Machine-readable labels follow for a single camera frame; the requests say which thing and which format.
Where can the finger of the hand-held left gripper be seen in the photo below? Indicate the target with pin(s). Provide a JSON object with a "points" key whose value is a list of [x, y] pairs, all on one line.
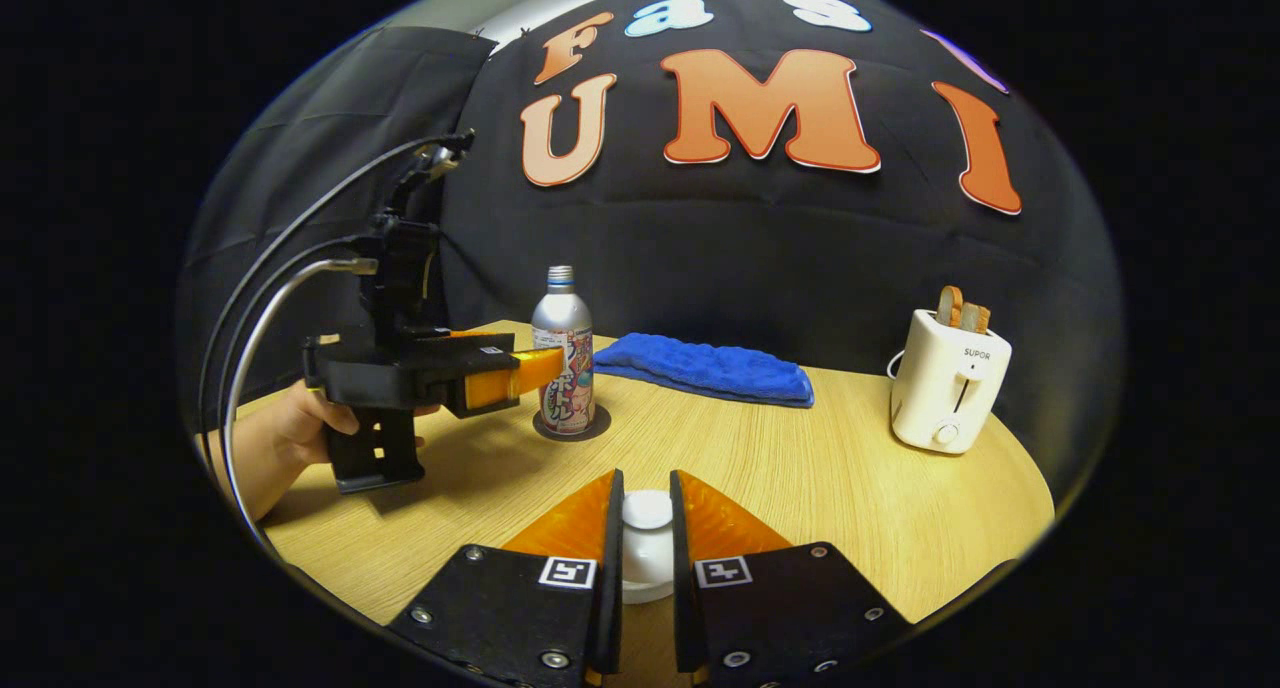
{"points": [[475, 337], [500, 383]]}

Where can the black backdrop cloth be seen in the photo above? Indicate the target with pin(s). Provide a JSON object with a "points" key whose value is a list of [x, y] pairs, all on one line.
{"points": [[760, 258]]}

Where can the silver water bottle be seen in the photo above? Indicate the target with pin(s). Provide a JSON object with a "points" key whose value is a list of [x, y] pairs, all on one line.
{"points": [[562, 328]]}

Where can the white toaster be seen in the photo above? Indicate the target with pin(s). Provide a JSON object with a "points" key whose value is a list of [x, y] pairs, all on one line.
{"points": [[950, 388]]}

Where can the brown bread slice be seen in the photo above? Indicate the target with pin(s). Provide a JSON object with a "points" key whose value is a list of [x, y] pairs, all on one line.
{"points": [[950, 306], [975, 318]]}

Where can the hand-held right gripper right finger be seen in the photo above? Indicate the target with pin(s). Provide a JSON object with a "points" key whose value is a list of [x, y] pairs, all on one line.
{"points": [[684, 588]]}

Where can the dark brown round coaster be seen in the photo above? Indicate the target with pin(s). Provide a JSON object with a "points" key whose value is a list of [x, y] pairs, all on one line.
{"points": [[600, 430]]}

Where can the blue towel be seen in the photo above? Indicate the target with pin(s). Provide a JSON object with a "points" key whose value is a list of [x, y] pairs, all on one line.
{"points": [[700, 368]]}

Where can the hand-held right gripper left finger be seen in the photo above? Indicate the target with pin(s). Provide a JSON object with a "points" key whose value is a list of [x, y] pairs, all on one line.
{"points": [[612, 588]]}

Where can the dark grey curtain panel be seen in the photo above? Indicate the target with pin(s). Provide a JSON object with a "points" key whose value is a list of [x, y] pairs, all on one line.
{"points": [[320, 148]]}

